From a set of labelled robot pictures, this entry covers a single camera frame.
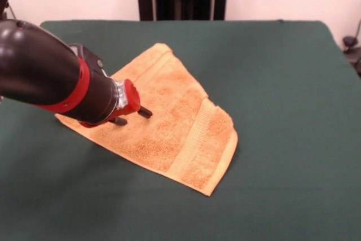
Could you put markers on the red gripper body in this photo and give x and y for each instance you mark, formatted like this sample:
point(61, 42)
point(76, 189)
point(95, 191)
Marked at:
point(132, 97)

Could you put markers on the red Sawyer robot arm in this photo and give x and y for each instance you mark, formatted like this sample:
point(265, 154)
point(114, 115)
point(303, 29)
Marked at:
point(42, 71)

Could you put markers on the tan towel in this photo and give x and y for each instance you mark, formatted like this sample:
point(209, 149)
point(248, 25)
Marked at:
point(180, 117)

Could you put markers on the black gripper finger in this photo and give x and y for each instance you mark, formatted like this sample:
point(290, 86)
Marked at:
point(119, 121)
point(146, 111)

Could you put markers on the dark green table cloth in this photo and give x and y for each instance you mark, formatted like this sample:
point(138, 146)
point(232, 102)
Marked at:
point(282, 83)

